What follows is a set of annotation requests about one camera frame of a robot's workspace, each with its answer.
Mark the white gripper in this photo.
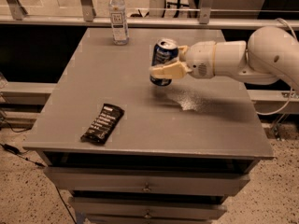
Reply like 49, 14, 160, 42
149, 41, 216, 79

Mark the blue pepsi can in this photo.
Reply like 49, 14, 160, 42
149, 37, 179, 87

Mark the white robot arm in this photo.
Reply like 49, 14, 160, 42
149, 26, 299, 91

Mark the black rxbar chocolate bar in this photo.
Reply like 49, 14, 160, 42
80, 104, 124, 145

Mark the clear plastic water bottle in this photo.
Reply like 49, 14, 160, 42
108, 0, 129, 45

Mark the grey cabinet with drawers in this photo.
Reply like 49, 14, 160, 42
24, 28, 273, 224

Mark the upper grey drawer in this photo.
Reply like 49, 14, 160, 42
44, 167, 249, 196

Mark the grey drawer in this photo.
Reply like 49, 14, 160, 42
69, 197, 226, 220
44, 167, 249, 196

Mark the lower grey drawer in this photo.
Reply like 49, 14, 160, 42
69, 197, 226, 220

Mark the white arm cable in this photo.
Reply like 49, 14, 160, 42
255, 17, 299, 117

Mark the metal railing frame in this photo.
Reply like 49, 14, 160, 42
0, 0, 299, 31

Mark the black floor cable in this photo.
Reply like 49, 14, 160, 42
0, 121, 78, 224

